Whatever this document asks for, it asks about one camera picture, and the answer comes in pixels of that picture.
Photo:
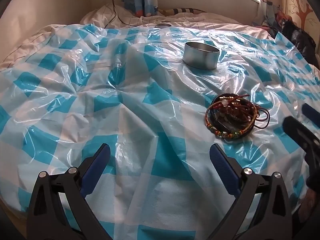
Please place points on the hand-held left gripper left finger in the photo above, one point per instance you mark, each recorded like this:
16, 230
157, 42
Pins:
98, 158

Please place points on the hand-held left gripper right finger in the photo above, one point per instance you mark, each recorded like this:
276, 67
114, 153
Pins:
221, 161

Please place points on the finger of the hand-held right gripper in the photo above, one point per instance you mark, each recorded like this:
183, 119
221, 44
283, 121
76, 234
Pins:
311, 113
297, 130

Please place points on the round metal tin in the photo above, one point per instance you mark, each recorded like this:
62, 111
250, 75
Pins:
201, 56

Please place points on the blue checkered plastic sheet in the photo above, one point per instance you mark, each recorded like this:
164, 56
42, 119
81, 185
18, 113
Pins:
125, 100

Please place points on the black plastic bag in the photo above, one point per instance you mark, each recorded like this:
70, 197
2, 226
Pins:
298, 38

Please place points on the wardrobe with tree print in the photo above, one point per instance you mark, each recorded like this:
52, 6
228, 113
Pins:
303, 5

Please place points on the white bedding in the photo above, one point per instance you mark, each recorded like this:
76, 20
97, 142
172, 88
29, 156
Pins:
75, 30

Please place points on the round tin lid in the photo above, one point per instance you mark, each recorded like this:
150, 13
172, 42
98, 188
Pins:
163, 25

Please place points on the striped pillow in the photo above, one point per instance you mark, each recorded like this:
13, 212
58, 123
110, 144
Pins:
182, 10

